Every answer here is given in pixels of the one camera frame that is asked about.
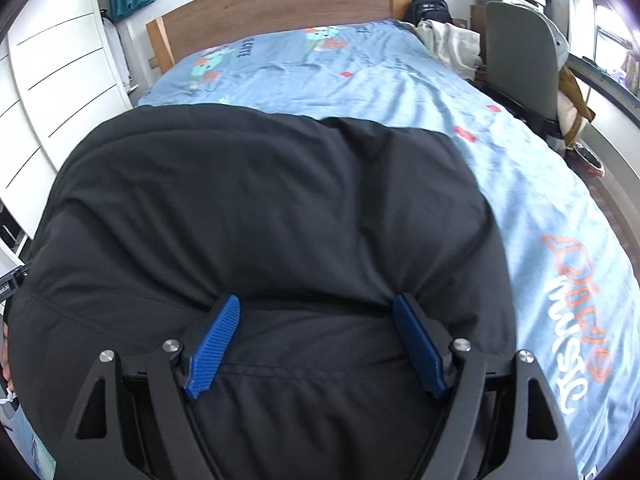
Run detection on bowl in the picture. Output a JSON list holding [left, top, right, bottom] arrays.
[[575, 145, 607, 177]]

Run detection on cardboard box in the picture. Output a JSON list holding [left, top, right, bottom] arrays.
[[469, 4, 489, 57]]

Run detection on wooden headboard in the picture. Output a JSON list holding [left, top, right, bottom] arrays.
[[146, 0, 411, 74]]

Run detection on beige cloth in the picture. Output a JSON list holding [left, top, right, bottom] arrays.
[[415, 19, 484, 81]]

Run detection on grey chair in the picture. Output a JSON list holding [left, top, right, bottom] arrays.
[[482, 1, 569, 134]]

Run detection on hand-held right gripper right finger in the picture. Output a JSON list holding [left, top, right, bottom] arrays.
[[392, 292, 583, 480]]

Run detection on person's left hand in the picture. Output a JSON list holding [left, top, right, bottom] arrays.
[[0, 320, 14, 387]]

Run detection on black backpack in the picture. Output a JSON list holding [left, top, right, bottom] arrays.
[[406, 0, 454, 26]]

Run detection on brown bag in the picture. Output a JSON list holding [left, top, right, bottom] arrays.
[[557, 65, 597, 149]]

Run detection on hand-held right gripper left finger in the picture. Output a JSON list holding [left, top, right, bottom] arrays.
[[55, 294, 241, 480]]

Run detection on bed with blue sheet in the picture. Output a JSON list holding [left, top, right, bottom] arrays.
[[7, 17, 635, 480]]

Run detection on white wardrobe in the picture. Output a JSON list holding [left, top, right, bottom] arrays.
[[0, 0, 134, 273]]

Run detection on black puffer jacket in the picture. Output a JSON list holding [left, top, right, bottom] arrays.
[[7, 104, 519, 480]]

